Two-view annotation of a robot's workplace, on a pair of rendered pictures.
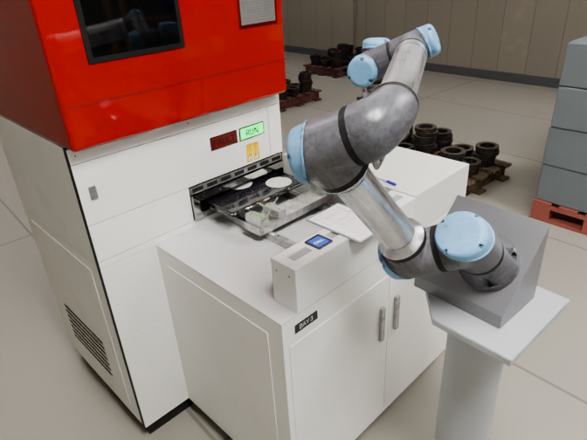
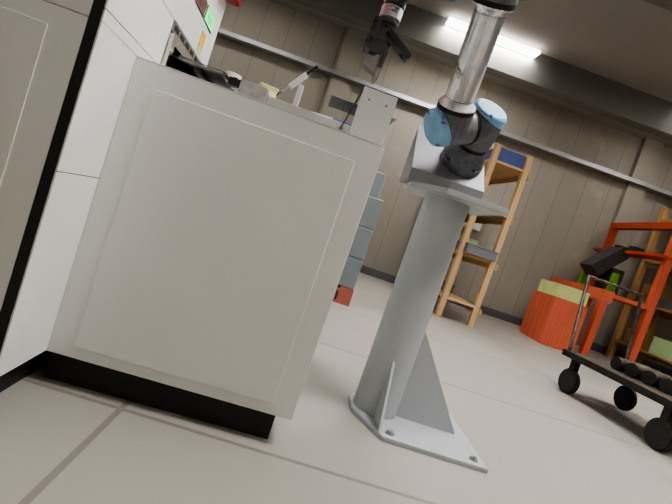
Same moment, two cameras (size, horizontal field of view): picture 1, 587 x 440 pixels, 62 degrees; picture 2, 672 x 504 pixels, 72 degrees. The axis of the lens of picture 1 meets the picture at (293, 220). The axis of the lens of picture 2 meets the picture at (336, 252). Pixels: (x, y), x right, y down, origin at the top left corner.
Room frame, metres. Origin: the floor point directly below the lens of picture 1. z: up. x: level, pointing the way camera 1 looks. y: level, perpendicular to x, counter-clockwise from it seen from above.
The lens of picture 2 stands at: (0.32, 1.01, 0.60)
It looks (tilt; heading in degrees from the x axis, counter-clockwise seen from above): 3 degrees down; 307
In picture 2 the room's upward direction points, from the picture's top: 19 degrees clockwise
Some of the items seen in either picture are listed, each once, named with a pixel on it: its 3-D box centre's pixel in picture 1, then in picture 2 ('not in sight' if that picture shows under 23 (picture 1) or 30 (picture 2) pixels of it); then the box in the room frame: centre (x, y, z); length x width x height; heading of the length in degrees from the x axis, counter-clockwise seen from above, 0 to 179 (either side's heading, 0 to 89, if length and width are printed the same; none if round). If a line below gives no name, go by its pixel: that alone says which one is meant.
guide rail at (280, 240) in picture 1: (270, 235); not in sight; (1.44, 0.08, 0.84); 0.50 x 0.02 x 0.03; 43
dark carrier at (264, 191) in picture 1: (238, 184); (177, 70); (1.74, 0.20, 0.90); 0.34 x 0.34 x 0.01; 43
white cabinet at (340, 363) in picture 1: (322, 312); (238, 248); (1.54, -0.09, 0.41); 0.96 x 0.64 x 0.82; 133
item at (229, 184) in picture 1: (241, 188); (186, 73); (1.71, 0.19, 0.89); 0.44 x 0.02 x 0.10; 133
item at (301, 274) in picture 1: (349, 244); (358, 134); (1.25, -0.16, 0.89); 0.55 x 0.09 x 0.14; 133
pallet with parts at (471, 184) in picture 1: (424, 150); not in sight; (3.79, -1.11, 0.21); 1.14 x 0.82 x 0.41; 40
